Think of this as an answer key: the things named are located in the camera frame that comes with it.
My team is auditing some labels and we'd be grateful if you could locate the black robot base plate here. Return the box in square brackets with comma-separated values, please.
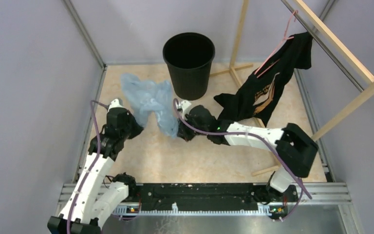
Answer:
[124, 183, 284, 212]

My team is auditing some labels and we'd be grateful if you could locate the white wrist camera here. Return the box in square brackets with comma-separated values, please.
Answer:
[108, 98, 124, 112]
[176, 100, 192, 119]

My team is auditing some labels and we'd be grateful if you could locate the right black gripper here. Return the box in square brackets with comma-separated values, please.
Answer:
[175, 111, 209, 141]

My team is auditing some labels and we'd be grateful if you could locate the black printed t-shirt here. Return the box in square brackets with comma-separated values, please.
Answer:
[214, 32, 313, 125]

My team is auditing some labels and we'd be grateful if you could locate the purple cable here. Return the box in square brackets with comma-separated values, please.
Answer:
[172, 98, 313, 221]
[66, 100, 141, 234]

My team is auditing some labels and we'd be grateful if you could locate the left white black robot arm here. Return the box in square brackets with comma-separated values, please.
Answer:
[47, 105, 143, 234]

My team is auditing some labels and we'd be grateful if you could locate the black plastic trash bin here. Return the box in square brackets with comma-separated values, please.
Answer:
[162, 32, 215, 100]

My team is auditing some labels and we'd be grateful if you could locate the pink clothes hanger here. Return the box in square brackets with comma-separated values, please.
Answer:
[254, 10, 298, 78]

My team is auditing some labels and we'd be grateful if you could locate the light blue plastic trash bag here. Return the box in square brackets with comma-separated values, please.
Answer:
[120, 73, 178, 138]

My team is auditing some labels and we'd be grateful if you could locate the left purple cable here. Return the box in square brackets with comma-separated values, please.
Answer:
[66, 100, 141, 234]

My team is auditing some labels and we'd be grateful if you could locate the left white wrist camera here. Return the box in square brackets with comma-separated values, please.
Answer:
[108, 98, 124, 112]

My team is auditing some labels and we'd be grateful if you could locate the wooden clothes rack frame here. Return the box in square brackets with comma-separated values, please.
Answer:
[209, 0, 374, 177]

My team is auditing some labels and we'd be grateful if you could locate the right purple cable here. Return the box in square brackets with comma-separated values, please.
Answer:
[172, 98, 313, 221]

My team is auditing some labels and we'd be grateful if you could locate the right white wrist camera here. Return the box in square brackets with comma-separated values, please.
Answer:
[176, 100, 192, 119]

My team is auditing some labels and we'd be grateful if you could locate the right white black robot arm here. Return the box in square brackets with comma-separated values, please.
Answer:
[173, 99, 318, 201]

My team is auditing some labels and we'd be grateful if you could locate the grey cable duct rail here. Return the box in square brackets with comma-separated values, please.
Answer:
[112, 203, 273, 217]

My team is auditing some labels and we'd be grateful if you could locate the metal clothes rail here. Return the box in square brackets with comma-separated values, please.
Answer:
[282, 0, 372, 92]

